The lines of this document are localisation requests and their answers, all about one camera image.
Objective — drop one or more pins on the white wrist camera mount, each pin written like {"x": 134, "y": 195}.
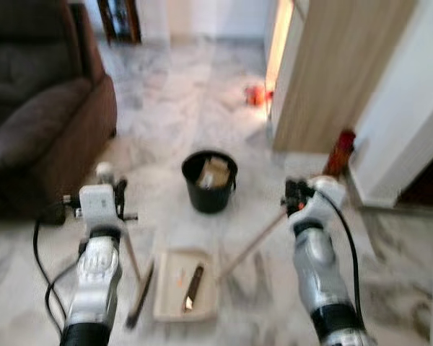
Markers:
{"x": 97, "y": 205}
{"x": 326, "y": 198}

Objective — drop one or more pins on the light wooden door panel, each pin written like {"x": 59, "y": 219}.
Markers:
{"x": 339, "y": 72}

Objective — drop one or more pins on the wooden stick broom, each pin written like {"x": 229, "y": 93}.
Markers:
{"x": 141, "y": 297}

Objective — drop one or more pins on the dark brown sofa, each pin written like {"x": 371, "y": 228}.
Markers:
{"x": 36, "y": 94}

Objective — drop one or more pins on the dark wooden furniture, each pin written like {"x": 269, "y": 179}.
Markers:
{"x": 120, "y": 20}

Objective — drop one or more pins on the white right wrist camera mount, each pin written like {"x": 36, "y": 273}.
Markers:
{"x": 326, "y": 198}

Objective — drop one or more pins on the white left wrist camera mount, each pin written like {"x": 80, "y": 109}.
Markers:
{"x": 97, "y": 205}

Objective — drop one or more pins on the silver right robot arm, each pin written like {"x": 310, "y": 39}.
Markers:
{"x": 321, "y": 274}

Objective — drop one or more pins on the crumpled brown paper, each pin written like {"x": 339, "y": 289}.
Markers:
{"x": 215, "y": 174}

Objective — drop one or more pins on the red bottle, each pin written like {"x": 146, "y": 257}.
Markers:
{"x": 340, "y": 153}

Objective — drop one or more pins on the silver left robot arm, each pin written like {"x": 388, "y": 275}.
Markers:
{"x": 94, "y": 277}

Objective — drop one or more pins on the dark strip of rubbish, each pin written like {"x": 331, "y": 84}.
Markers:
{"x": 194, "y": 287}

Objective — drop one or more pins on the small red orange item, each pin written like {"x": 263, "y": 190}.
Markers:
{"x": 257, "y": 96}

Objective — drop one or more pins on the black bucket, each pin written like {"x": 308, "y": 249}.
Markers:
{"x": 208, "y": 198}

